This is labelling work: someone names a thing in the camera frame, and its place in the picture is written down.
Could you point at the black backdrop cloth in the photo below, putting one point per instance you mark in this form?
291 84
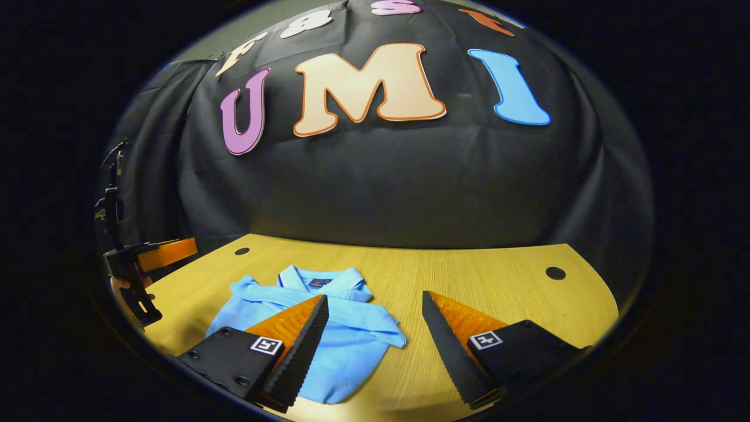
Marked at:
381 187

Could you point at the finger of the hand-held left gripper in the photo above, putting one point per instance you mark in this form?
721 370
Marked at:
170 252

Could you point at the light blue T-shirt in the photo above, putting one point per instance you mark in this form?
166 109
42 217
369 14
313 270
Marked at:
351 351

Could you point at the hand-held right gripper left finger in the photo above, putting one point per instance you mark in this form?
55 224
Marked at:
304 357

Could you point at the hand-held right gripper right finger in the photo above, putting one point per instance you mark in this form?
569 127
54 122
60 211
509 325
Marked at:
451 357

